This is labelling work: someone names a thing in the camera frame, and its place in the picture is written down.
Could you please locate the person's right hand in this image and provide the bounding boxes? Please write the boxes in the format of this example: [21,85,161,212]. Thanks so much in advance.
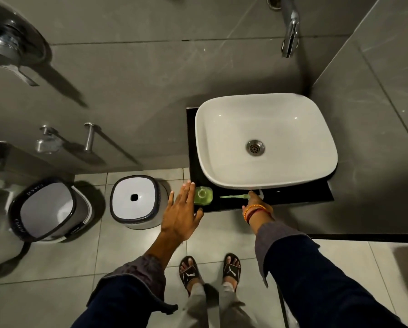
[242,190,274,223]

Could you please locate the person's left hand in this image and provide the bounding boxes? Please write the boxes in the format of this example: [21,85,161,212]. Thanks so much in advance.
[160,181,205,243]

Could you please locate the green toothbrush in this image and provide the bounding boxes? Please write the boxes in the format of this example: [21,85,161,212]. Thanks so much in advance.
[220,190,264,201]

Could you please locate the person's left forearm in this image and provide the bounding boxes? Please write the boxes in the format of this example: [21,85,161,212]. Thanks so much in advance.
[71,231,188,328]

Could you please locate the person's right forearm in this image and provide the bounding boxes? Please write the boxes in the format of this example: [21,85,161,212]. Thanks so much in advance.
[248,212,408,328]

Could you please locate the green soap bottle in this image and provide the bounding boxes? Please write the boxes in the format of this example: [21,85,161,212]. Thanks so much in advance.
[194,186,214,206]

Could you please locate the white plastic stool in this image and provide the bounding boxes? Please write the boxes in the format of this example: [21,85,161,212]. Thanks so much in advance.
[109,175,169,231]

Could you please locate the black vanity counter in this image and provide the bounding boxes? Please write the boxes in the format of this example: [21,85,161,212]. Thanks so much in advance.
[186,106,335,213]

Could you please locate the chrome sink drain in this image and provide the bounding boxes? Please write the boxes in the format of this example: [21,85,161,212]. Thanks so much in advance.
[246,139,265,157]

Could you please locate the black sandal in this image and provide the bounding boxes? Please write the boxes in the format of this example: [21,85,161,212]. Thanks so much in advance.
[222,253,242,293]
[179,256,205,297]

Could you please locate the white ceramic sink basin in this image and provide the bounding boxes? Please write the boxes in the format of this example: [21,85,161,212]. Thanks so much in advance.
[195,93,338,190]

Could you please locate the grey trousers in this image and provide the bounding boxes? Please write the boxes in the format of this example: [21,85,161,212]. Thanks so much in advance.
[184,282,259,328]

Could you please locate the white plastic bucket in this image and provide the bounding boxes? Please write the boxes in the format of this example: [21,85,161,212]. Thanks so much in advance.
[8,177,94,244]

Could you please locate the orange thread bracelet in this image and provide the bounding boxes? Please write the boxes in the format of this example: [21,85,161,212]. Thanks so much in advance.
[244,204,267,220]

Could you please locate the red thread bracelet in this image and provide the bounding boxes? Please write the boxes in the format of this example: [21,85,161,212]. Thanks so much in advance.
[246,208,269,225]

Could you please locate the chrome wall spout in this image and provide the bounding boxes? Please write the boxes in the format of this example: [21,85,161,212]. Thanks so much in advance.
[83,122,96,153]

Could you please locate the chrome wall tap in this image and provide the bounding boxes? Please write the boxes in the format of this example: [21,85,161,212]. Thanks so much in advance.
[36,125,65,154]

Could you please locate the chrome wall faucet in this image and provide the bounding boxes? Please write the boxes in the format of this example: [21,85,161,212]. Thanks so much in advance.
[267,0,300,59]

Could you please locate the chrome shower mixer handle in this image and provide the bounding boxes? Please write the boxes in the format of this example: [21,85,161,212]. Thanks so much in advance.
[0,0,51,87]

